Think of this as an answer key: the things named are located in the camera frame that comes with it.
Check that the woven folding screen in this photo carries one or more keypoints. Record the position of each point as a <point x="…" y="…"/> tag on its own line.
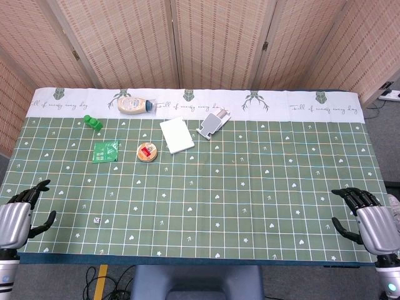
<point x="200" y="40"/>

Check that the yellow floor tape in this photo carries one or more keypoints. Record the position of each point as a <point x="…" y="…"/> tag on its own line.
<point x="100" y="282"/>

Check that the mayonnaise squeeze bottle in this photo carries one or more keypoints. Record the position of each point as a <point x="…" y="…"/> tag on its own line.
<point x="134" y="105"/>

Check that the green toy block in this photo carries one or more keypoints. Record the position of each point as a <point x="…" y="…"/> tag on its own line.
<point x="92" y="122"/>

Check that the round tin with red label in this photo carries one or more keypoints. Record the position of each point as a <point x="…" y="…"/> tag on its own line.
<point x="147" y="152"/>

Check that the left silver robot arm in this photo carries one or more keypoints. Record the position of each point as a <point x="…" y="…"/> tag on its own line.
<point x="7" y="272"/>

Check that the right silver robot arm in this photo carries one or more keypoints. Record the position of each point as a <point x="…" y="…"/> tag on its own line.
<point x="389" y="276"/>

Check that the white power strip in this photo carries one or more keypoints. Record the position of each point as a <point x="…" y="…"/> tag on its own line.
<point x="391" y="95"/>

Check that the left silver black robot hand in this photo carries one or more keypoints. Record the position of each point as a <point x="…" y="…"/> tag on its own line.
<point x="14" y="218"/>

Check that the small white die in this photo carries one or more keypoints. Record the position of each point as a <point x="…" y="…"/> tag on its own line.
<point x="97" y="220"/>

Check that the green snack packet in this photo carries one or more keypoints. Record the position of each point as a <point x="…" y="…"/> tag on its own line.
<point x="105" y="151"/>

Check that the white grey phone stand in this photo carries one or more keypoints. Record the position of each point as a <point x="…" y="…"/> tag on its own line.
<point x="213" y="123"/>

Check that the green grid tablecloth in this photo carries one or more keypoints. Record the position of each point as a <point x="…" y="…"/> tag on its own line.
<point x="193" y="175"/>

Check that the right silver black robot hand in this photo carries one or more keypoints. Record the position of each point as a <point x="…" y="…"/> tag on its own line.
<point x="373" y="225"/>

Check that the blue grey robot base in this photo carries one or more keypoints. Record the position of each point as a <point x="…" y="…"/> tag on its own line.
<point x="197" y="282"/>

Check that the white flat box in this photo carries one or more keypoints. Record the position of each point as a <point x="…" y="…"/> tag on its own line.
<point x="176" y="134"/>

